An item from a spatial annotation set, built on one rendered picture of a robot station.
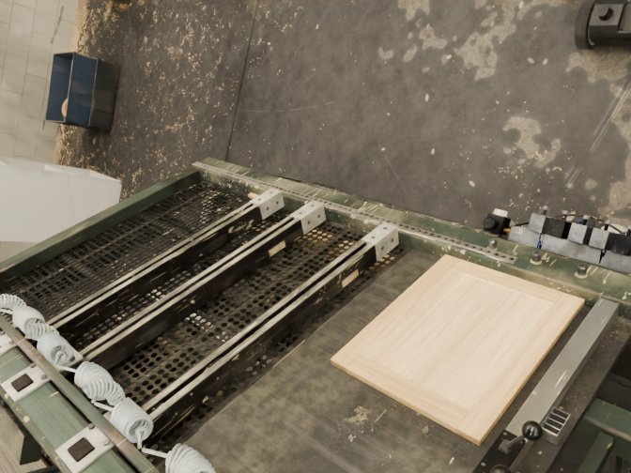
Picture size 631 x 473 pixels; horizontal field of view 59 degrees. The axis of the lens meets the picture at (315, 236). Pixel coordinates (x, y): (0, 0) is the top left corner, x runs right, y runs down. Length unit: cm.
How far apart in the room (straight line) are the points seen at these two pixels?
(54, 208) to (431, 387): 398
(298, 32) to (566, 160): 190
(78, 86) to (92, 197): 96
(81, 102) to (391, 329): 416
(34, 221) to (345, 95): 274
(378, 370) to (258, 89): 274
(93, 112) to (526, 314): 438
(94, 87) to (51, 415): 407
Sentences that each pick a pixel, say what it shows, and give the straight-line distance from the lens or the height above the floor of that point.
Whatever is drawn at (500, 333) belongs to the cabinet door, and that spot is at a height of 109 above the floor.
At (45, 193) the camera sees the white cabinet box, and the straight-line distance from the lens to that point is 489.
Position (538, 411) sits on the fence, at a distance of 136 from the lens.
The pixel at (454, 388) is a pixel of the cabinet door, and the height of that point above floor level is 128.
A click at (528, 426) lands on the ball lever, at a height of 145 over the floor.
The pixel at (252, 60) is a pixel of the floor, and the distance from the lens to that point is 401.
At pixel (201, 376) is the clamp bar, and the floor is 162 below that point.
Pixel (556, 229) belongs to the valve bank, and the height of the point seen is 76.
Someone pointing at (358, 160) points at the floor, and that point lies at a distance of 320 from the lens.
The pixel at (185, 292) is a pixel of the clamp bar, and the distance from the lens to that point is 181.
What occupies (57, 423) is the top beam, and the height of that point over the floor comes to 190.
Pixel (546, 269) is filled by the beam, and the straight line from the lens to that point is 173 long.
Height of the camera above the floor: 252
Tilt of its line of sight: 49 degrees down
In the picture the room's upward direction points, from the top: 86 degrees counter-clockwise
